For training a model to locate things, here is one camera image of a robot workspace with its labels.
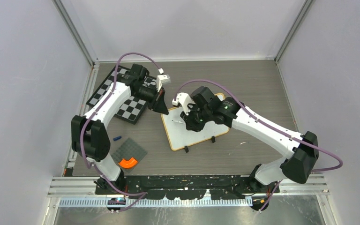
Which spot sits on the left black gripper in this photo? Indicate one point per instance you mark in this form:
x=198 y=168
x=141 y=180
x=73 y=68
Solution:
x=159 y=105

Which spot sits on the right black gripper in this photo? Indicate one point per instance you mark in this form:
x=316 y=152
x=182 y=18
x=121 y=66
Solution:
x=191 y=124

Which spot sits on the blue capped whiteboard marker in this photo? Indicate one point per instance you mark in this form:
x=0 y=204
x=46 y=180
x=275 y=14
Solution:
x=178 y=121

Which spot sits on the black white chessboard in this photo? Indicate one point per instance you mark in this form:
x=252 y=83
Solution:
x=132 y=109

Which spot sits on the yellow framed whiteboard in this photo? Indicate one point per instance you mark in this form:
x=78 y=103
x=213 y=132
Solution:
x=180 y=138

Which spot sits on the blue marker cap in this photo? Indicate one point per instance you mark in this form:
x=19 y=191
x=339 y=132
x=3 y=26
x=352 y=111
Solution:
x=117 y=138

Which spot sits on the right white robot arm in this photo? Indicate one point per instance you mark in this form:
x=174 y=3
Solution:
x=297 y=150

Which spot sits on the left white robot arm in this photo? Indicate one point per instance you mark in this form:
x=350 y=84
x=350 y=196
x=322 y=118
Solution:
x=89 y=136

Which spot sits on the grey studded baseplate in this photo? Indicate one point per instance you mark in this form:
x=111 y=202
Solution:
x=128 y=149

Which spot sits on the orange curved block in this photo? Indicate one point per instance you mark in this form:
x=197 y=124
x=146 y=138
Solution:
x=128 y=164

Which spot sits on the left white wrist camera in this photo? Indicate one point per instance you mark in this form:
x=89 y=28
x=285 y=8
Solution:
x=162 y=80

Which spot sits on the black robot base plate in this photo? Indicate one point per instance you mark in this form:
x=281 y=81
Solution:
x=190 y=187

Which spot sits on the white slotted cable duct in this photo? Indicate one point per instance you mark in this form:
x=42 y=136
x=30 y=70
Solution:
x=123 y=202

